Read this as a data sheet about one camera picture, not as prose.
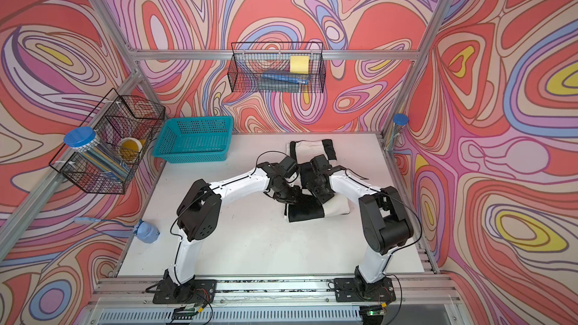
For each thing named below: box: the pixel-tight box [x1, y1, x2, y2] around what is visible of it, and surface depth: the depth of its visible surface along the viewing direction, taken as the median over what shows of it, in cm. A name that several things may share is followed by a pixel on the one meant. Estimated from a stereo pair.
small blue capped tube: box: [384, 113, 409, 150], surface depth 107 cm
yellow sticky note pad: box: [289, 55, 310, 75], surface depth 91 cm
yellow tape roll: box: [118, 136, 143, 164], surface depth 77 cm
